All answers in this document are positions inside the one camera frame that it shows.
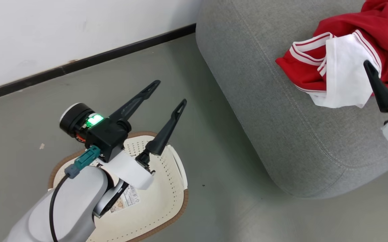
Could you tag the black round motor housing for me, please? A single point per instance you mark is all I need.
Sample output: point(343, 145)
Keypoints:
point(74, 119)

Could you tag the cream perforated laundry basket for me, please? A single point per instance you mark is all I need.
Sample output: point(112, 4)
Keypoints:
point(153, 205)

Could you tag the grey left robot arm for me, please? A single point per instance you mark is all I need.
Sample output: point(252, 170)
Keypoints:
point(72, 205)

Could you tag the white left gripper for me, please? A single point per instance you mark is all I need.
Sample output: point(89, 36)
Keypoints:
point(130, 169)

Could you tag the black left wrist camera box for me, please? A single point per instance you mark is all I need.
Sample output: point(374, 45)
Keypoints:
point(108, 134)

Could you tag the black baseboard strip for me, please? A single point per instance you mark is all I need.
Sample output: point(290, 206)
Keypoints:
point(79, 64)

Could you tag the red and white shirt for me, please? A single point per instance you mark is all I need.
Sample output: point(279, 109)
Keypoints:
point(348, 53)

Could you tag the grey fabric sofa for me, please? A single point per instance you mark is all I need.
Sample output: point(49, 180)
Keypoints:
point(281, 117)

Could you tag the printed white basket label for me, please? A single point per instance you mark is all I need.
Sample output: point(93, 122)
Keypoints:
point(126, 200)

